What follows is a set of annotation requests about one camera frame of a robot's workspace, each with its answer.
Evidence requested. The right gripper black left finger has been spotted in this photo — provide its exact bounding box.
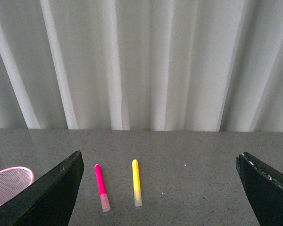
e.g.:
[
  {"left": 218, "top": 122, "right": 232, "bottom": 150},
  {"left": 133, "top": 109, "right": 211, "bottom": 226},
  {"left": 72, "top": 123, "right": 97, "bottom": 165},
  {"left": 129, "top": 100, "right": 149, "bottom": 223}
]
[{"left": 0, "top": 151, "right": 84, "bottom": 226}]

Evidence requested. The yellow highlighter pen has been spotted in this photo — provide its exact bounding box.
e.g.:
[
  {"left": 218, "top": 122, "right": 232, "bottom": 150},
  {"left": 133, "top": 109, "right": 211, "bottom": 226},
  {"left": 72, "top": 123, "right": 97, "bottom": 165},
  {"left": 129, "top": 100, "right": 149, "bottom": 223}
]
[{"left": 132, "top": 159, "right": 142, "bottom": 207}]

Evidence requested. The white pleated curtain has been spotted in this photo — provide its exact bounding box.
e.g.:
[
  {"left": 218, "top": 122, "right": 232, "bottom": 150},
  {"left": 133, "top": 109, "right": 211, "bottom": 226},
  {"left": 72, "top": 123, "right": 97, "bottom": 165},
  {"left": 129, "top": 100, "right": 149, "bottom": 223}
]
[{"left": 0, "top": 0, "right": 283, "bottom": 132}]

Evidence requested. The pink mesh pen cup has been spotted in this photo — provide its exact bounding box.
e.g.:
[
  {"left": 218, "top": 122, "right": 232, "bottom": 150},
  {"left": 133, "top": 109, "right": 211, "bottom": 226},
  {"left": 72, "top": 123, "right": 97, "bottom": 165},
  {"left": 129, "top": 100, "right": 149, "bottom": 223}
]
[{"left": 0, "top": 166, "right": 34, "bottom": 206}]

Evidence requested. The pink highlighter pen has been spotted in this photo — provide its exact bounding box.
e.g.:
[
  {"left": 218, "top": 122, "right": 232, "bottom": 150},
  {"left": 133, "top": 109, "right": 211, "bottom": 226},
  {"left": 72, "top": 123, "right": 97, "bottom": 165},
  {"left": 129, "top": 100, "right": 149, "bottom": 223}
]
[{"left": 94, "top": 164, "right": 111, "bottom": 212}]

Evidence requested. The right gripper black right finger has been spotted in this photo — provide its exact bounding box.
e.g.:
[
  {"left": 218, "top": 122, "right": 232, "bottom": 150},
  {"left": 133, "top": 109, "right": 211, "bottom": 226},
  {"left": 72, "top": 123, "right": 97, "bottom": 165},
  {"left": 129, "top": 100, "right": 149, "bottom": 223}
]
[{"left": 236, "top": 152, "right": 283, "bottom": 226}]

